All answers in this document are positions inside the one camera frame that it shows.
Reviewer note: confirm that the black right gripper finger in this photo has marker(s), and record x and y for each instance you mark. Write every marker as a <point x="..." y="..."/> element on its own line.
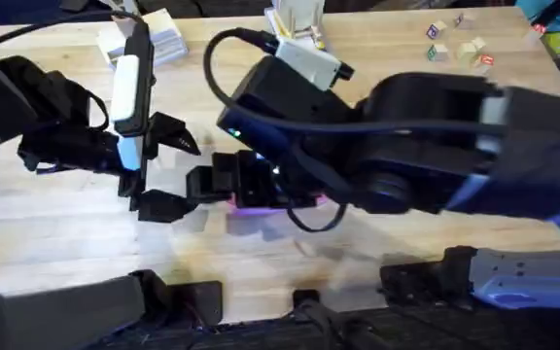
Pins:
<point x="202" y="187"/>
<point x="231" y="159"/>

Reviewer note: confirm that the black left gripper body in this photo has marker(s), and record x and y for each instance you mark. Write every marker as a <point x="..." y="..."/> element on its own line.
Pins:
<point x="66" y="141"/>

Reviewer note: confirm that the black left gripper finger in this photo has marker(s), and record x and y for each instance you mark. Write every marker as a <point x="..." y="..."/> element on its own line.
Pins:
<point x="170" y="132"/>
<point x="163" y="206"/>

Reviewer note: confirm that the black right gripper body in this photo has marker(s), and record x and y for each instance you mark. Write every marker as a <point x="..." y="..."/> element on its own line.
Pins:
<point x="406" y="165"/>

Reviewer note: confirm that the pink zip bag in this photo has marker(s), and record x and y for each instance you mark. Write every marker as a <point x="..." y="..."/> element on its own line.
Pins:
<point x="260" y="211"/>

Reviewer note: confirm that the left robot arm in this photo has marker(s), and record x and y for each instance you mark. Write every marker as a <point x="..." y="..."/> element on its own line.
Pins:
<point x="42" y="311"/>

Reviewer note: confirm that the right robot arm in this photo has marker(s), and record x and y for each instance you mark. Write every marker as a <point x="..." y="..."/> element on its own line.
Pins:
<point x="547" y="155"/>

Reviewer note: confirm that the black right wrist plate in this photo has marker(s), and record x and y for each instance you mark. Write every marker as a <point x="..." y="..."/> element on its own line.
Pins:
<point x="285" y="102"/>

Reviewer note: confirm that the black wrist plate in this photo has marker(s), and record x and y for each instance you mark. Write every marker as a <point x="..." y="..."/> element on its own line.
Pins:
<point x="140" y="44"/>
<point x="285" y="102"/>

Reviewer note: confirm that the white box stack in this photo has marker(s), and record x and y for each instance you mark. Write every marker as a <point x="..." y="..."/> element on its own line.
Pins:
<point x="168" y="39"/>

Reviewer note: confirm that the black left wrist plate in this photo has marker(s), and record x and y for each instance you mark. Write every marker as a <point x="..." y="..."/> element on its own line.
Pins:
<point x="140" y="44"/>

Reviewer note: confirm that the green toy block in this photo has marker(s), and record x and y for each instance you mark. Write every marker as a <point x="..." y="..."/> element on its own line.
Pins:
<point x="435" y="52"/>

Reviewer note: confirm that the red toy block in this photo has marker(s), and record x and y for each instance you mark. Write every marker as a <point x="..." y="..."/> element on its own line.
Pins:
<point x="486" y="60"/>

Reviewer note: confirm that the pale toy block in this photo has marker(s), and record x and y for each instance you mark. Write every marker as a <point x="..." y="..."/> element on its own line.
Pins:
<point x="468" y="48"/>

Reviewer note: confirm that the purple toy block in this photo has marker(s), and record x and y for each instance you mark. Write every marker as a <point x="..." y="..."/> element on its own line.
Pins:
<point x="434" y="31"/>

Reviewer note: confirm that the pale wooden stand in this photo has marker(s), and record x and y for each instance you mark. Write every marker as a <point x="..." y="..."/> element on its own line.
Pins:
<point x="299" y="19"/>

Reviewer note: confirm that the green box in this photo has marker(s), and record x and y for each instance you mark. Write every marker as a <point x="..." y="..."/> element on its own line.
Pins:
<point x="558" y="43"/>

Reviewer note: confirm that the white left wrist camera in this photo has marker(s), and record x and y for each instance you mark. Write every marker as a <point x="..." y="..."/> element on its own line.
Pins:
<point x="125" y="87"/>

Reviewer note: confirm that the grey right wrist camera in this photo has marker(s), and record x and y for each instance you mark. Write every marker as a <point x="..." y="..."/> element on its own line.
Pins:
<point x="309" y="60"/>

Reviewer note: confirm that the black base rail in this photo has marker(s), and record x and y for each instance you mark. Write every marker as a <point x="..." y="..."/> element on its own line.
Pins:
<point x="455" y="333"/>

